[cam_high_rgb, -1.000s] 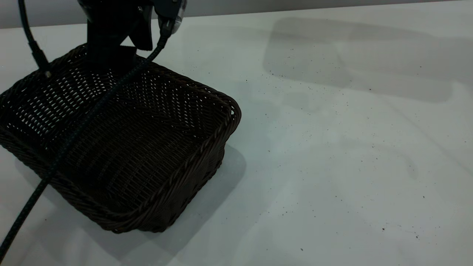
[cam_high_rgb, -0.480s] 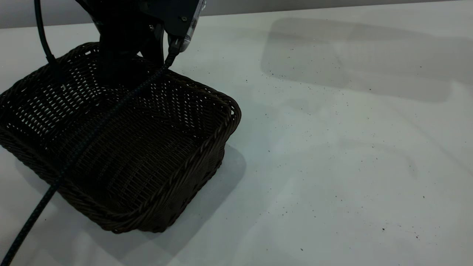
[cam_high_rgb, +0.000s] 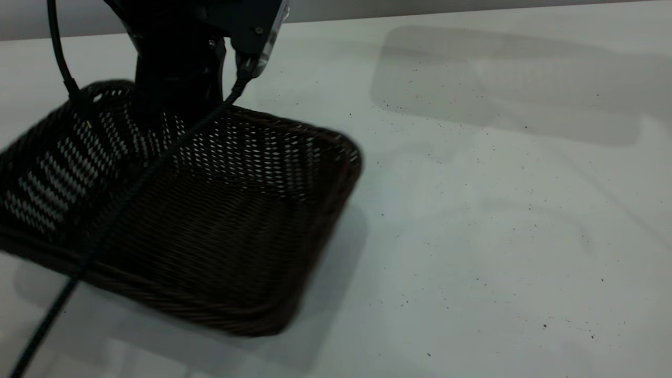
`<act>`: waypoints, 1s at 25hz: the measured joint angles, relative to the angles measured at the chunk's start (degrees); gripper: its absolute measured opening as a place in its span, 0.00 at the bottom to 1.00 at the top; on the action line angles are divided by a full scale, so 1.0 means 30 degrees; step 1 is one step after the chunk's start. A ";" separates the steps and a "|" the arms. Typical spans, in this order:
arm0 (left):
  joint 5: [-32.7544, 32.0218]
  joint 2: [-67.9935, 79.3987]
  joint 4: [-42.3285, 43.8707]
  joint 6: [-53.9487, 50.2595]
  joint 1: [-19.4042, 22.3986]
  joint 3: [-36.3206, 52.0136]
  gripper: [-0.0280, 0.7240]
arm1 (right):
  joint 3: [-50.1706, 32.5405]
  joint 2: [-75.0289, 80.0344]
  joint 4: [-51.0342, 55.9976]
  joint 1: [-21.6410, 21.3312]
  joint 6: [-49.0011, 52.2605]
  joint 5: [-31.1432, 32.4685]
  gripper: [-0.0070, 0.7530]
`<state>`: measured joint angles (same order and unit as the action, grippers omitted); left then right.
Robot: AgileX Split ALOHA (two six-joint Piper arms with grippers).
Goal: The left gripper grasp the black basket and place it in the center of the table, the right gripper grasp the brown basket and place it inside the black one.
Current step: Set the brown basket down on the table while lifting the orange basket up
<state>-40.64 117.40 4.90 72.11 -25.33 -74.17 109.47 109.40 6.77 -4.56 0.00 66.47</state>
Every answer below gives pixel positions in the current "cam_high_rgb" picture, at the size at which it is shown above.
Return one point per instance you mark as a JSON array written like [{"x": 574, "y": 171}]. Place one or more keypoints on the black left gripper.
[{"x": 178, "y": 68}]

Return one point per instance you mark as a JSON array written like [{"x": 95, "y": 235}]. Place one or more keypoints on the black wicker basket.
[{"x": 226, "y": 236}]

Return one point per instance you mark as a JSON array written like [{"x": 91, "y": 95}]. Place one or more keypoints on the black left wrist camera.
[{"x": 252, "y": 26}]

